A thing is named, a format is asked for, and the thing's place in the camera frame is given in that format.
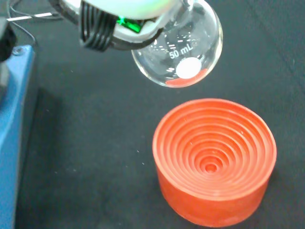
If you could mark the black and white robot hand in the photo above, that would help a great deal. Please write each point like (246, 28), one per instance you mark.
(133, 9)

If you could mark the thin white strip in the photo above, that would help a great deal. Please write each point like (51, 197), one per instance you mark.
(43, 15)

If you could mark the black bench cloth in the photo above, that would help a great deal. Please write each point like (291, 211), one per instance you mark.
(95, 133)

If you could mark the heater with blue base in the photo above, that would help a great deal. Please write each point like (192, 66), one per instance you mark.
(14, 133)

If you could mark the orange ribbed flask stand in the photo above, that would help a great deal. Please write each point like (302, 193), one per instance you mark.
(214, 162)

